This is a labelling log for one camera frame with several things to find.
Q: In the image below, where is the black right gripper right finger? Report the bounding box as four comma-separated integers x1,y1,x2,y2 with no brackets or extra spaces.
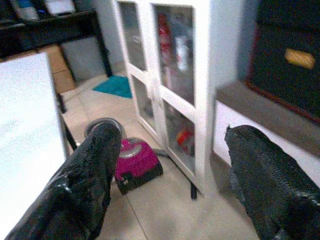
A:
224,124,320,240

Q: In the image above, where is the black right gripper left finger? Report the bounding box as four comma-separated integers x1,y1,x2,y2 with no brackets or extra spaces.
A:
7,123,123,240

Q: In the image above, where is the pink vacuum cleaner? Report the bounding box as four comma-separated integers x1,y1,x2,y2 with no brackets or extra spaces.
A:
114,137,165,196

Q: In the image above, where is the grey round vacuum part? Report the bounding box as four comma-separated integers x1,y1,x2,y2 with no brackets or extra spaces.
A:
84,117,121,139

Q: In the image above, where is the teal floor mat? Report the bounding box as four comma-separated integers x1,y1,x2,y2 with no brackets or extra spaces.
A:
91,75,133,99

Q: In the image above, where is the brown cardboard box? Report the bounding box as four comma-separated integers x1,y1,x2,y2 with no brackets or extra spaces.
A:
43,46,77,95

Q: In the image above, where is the white glass-door cabinet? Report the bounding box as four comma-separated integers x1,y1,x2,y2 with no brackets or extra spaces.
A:
112,0,218,198

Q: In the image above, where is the dark cabinet with yellow label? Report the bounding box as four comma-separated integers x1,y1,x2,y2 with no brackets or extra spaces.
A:
246,0,320,123

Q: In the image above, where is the black desk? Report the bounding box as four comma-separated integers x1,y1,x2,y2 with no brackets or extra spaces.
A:
0,9,113,78

